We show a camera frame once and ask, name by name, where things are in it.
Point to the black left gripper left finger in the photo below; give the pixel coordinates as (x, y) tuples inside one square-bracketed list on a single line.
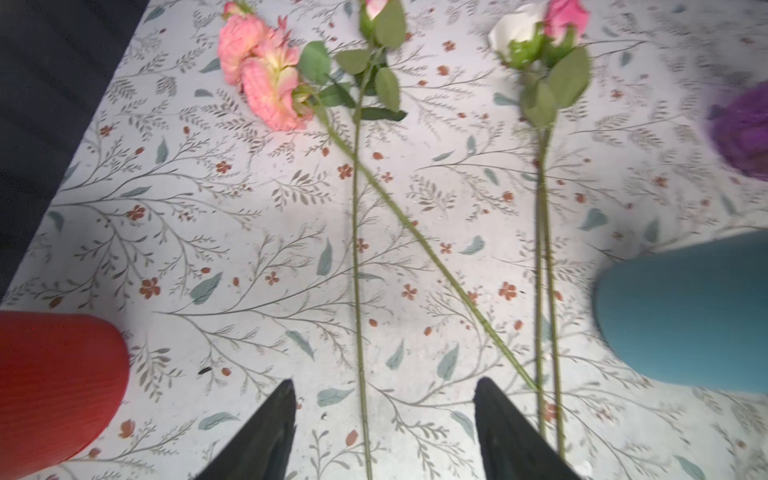
[(262, 447)]

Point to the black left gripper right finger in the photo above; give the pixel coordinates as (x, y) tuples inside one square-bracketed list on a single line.
[(510, 447)]

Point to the teal cylindrical vase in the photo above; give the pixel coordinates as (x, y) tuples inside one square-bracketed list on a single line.
[(695, 316)]

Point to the purple ribbed glass vase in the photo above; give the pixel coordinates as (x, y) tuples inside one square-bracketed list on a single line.
[(739, 133)]

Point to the red pen cup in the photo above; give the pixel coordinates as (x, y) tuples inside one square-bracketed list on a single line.
[(63, 378)]

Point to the pink double carnation stem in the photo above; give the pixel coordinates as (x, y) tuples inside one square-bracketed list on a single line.
[(286, 86)]

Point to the white and magenta rosebud stems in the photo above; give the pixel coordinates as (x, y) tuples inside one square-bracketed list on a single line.
[(541, 40)]

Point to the small pink bud stem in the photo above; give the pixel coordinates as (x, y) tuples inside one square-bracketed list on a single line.
[(366, 180)]

